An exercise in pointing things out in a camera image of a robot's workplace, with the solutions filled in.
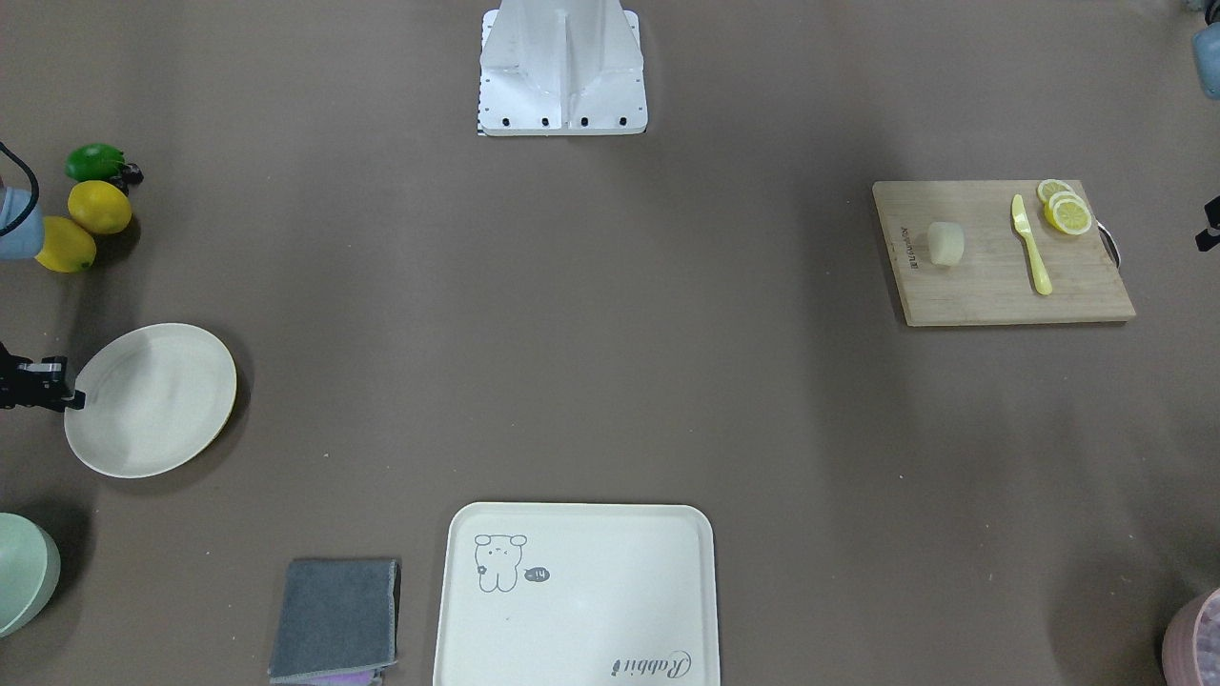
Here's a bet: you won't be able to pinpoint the yellow plastic knife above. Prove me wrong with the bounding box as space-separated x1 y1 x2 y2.
1010 194 1053 295

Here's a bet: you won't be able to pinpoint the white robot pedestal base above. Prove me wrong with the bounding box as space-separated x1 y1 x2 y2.
477 1 649 135

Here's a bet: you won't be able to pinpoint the mint green bowl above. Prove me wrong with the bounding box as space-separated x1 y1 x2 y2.
1 513 61 637

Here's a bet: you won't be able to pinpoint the cream round plate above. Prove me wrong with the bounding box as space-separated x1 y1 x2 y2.
63 323 238 478

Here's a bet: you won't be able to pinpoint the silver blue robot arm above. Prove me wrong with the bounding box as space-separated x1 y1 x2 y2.
1 145 87 413

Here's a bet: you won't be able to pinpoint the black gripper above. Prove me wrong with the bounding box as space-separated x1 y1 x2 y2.
1 344 87 413

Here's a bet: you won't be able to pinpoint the grey folded cloth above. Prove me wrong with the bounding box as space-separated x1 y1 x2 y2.
268 557 399 685

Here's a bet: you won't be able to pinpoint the yellow lemon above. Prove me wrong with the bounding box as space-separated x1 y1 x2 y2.
67 181 133 236
35 216 98 273

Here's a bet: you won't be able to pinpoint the wooden cutting board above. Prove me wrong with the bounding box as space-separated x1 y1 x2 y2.
872 181 1135 327

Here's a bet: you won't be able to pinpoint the cream rectangular tray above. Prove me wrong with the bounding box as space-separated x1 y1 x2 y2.
433 502 722 685

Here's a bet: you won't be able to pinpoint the lemon slices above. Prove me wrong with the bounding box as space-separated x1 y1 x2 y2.
1036 178 1096 237

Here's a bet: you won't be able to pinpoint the green lime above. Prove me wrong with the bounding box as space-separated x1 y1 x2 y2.
63 143 127 182

